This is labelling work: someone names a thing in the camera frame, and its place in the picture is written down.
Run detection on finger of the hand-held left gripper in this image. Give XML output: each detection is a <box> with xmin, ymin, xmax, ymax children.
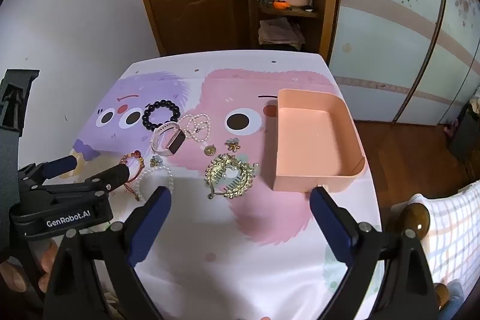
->
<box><xmin>17</xmin><ymin>154</ymin><xmax>80</xmax><ymax>193</ymax></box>
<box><xmin>39</xmin><ymin>163</ymin><xmax>133</xmax><ymax>198</ymax></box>

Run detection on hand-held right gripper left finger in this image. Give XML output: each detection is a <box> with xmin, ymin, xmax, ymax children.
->
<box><xmin>43</xmin><ymin>186</ymin><xmax>172</xmax><ymax>320</ymax></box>

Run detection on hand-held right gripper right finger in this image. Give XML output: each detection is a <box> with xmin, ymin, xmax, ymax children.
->
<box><xmin>309</xmin><ymin>186</ymin><xmax>439</xmax><ymax>320</ymax></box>

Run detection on pearl bracelet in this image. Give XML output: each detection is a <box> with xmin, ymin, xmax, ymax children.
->
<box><xmin>134</xmin><ymin>166</ymin><xmax>176</xmax><ymax>202</ymax></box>

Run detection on red string bracelet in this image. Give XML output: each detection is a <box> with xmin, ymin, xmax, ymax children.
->
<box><xmin>119</xmin><ymin>151</ymin><xmax>146</xmax><ymax>195</ymax></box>

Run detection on smart watch pink band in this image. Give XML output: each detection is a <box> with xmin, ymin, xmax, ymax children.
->
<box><xmin>150</xmin><ymin>121</ymin><xmax>186</xmax><ymax>157</ymax></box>

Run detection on pink plastic tray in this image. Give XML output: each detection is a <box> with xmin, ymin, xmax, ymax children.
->
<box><xmin>272</xmin><ymin>88</ymin><xmax>366</xmax><ymax>192</ymax></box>

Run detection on gold pearl hair comb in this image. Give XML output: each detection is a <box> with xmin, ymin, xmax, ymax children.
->
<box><xmin>204</xmin><ymin>153</ymin><xmax>259</xmax><ymax>201</ymax></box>

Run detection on person's left hand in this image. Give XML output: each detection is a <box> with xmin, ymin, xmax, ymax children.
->
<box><xmin>0</xmin><ymin>241</ymin><xmax>60</xmax><ymax>306</ymax></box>

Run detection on cartoon printed tablecloth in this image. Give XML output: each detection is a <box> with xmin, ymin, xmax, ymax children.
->
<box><xmin>65</xmin><ymin>50</ymin><xmax>383</xmax><ymax>320</ymax></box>

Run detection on plaid blanket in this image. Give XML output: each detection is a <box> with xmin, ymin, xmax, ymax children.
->
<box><xmin>407</xmin><ymin>179</ymin><xmax>480</xmax><ymax>298</ymax></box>

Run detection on dark bin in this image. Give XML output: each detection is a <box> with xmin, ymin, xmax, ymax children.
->
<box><xmin>452</xmin><ymin>104</ymin><xmax>480</xmax><ymax>159</ymax></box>

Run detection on pale blue wardrobe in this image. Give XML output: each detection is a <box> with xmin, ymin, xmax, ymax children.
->
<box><xmin>326</xmin><ymin>0</ymin><xmax>480</xmax><ymax>126</ymax></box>

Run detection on folded beige cloths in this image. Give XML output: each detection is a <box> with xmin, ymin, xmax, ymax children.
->
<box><xmin>258</xmin><ymin>17</ymin><xmax>306</xmax><ymax>45</ymax></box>

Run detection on black bead bracelet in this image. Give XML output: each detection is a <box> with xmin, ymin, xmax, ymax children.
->
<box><xmin>142</xmin><ymin>100</ymin><xmax>182</xmax><ymax>131</ymax></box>

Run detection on pearl necklace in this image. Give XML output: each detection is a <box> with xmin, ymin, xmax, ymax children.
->
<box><xmin>180</xmin><ymin>112</ymin><xmax>211</xmax><ymax>145</ymax></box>

